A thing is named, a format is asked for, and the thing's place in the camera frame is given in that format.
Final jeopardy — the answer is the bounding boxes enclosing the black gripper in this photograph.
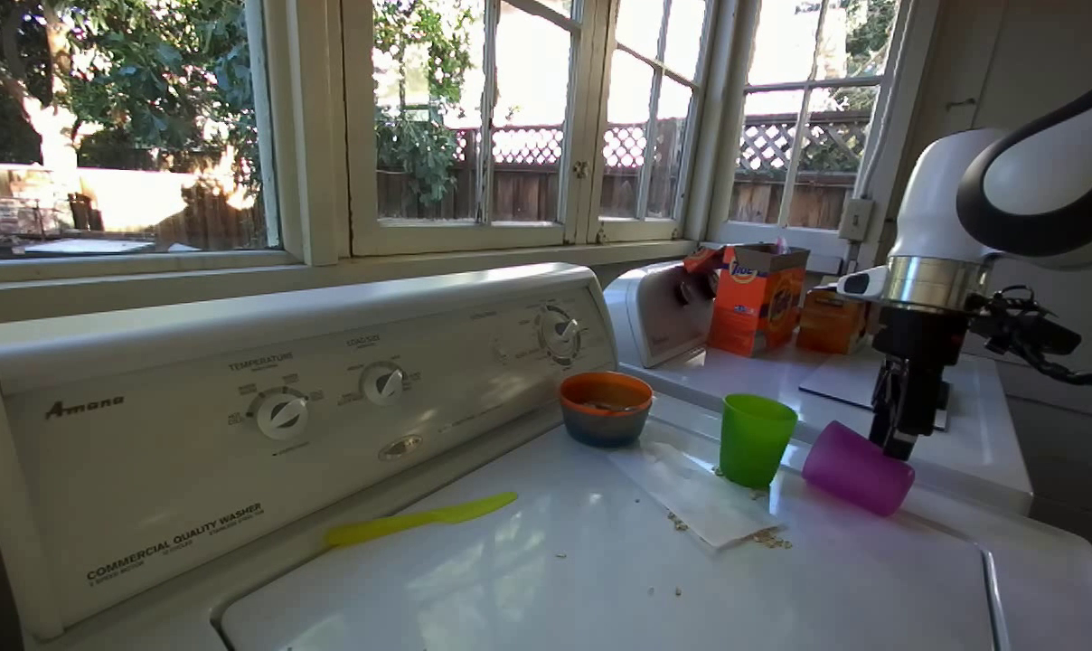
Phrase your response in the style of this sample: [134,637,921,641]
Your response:
[869,300,977,463]

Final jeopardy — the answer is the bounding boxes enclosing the purple plastic cup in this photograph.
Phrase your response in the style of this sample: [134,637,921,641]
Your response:
[799,420,917,523]

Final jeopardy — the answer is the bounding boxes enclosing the green plastic cup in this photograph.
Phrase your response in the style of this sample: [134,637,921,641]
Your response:
[715,390,802,497]

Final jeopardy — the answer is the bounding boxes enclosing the small orange cardboard box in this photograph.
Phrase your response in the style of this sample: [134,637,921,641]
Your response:
[794,287,880,360]

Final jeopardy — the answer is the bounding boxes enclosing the orange Tide detergent box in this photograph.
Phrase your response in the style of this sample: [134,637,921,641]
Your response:
[682,238,812,361]

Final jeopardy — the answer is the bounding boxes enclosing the orange bowl with blue base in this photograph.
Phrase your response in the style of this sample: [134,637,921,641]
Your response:
[553,365,657,453]

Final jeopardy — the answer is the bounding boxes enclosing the white washer control knob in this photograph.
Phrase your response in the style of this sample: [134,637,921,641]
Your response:
[359,360,410,408]
[248,389,311,445]
[536,303,586,365]

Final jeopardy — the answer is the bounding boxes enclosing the brown wooden garden fence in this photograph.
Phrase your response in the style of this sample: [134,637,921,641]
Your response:
[375,114,875,231]

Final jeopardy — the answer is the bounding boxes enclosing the yellow-green flat plastic spatula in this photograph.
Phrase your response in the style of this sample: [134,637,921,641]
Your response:
[318,489,522,559]

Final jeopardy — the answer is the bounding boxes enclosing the white Amana washing machine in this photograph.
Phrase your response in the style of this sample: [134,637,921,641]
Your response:
[0,261,1092,651]

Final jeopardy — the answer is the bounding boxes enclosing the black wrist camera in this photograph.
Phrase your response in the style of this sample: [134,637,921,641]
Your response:
[971,287,1085,361]

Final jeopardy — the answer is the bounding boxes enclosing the white wall switch plate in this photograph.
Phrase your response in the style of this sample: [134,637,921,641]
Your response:
[836,192,882,251]

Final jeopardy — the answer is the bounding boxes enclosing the white window frame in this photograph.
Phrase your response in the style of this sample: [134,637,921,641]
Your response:
[0,0,937,330]

